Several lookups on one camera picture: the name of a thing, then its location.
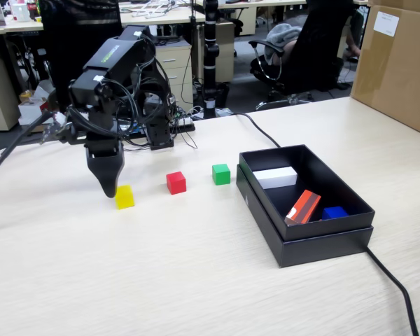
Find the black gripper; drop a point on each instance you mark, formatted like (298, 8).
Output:
(103, 129)

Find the yellow cube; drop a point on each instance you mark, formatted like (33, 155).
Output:
(125, 199)

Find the red cube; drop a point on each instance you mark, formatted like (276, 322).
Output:
(176, 183)

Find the green cube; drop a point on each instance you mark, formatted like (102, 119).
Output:
(221, 175)

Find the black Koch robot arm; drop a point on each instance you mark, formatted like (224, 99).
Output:
(119, 52)

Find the black open box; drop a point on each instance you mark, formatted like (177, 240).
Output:
(322, 250)

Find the black cardboard box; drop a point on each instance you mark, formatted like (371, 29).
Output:
(336, 227)

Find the large brown cardboard box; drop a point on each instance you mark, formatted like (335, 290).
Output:
(399, 77)

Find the white power strip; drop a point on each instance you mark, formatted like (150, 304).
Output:
(187, 121)

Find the white and red carton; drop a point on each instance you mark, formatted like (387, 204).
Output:
(31, 109)

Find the beige side cabinet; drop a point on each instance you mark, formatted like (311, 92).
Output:
(0, 94)

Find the black mesh office chair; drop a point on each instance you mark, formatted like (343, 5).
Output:
(77, 42)

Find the black vertical pole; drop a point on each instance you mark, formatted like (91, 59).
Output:
(210, 52)

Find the white rectangular block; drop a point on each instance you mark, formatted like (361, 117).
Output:
(276, 176)

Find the white laptop stand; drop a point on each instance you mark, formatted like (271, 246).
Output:
(150, 10)

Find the beige office desk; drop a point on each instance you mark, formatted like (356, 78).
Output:
(266, 3)
(21, 27)

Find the cola bottle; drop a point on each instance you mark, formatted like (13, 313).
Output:
(32, 10)

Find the orange red block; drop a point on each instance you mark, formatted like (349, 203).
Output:
(302, 208)

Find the grey cloth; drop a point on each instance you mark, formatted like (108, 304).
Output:
(281, 35)

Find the blue cube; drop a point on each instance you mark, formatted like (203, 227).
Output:
(334, 213)

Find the black office chair chrome arms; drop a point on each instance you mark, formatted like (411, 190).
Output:
(318, 52)

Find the white paper label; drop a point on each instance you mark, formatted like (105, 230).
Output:
(386, 24)

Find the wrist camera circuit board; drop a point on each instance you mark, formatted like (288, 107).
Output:
(54, 127)

